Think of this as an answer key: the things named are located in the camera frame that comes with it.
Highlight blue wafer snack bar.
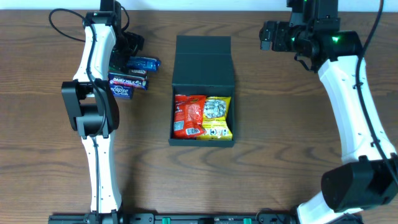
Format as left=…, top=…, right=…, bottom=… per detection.
left=127, top=57, right=161, bottom=72

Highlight dark green box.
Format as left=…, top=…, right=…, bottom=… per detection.
left=169, top=35, right=236, bottom=147

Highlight red candy bag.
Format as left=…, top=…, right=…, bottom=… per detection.
left=173, top=95, right=206, bottom=139

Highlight yellow Hacks candy bag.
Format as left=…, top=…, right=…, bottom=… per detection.
left=197, top=96, right=233, bottom=141

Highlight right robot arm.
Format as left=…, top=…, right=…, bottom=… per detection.
left=259, top=0, right=397, bottom=223

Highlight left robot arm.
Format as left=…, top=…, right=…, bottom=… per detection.
left=62, top=0, right=144, bottom=223

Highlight green chocolate bar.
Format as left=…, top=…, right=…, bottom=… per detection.
left=128, top=69, right=147, bottom=78

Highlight Dairy Milk chocolate bar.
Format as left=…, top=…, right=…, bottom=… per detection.
left=108, top=73, right=149, bottom=90

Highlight blue Eclipse mints box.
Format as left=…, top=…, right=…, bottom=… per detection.
left=110, top=85, right=133, bottom=100

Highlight black mounting rail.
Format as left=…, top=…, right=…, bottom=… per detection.
left=48, top=212, right=364, bottom=224

